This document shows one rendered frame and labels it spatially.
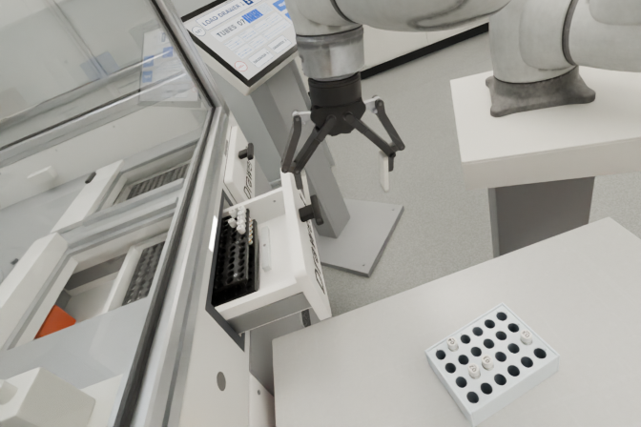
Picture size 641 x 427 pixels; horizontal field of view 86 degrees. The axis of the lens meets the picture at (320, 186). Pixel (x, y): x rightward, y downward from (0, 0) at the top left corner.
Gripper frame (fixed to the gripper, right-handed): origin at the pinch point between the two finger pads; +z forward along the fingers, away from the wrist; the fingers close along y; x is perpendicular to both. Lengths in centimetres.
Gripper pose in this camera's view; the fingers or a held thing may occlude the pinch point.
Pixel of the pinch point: (345, 190)
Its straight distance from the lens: 60.1
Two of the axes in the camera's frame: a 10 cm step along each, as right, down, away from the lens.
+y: -9.8, 1.9, -0.6
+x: 1.6, 5.4, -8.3
